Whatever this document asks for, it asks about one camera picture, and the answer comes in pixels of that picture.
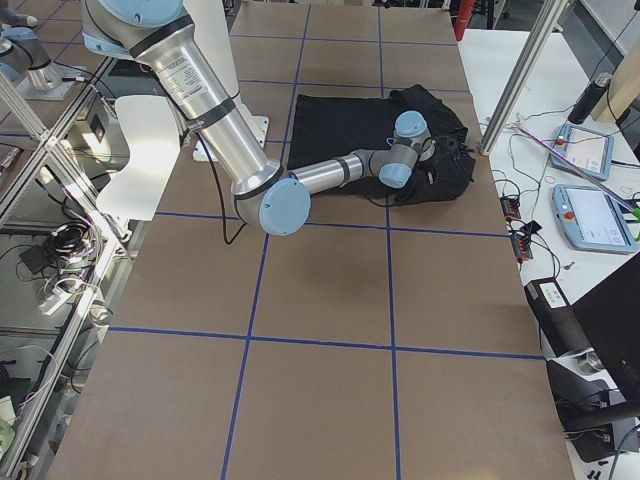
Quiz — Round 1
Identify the aluminium frame post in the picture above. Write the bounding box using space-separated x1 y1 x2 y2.
479 0 567 155

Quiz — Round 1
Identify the lower blue teach pendant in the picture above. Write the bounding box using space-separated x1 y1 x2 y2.
552 185 639 254

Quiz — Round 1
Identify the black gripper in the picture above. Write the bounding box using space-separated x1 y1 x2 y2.
424 136 461 168

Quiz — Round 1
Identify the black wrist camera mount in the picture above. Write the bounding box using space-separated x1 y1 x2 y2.
426 136 475 182

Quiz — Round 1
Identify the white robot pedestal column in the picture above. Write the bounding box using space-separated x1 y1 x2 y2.
184 0 241 103

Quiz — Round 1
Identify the upper blue teach pendant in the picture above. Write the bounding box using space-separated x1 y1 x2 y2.
552 122 614 181

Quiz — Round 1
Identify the blue teach pendant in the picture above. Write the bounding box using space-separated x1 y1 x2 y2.
552 122 614 181
552 185 639 254

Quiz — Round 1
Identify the white plastic chair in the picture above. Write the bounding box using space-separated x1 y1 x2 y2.
97 95 180 221

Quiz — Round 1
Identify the black water bottle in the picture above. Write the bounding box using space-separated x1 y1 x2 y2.
567 72 613 125

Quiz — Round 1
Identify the black printed t-shirt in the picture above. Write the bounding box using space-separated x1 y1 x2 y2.
287 85 470 206

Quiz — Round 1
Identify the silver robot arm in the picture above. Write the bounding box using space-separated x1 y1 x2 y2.
82 1 475 236

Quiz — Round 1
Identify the black computer box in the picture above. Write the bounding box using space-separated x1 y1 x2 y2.
524 277 593 359

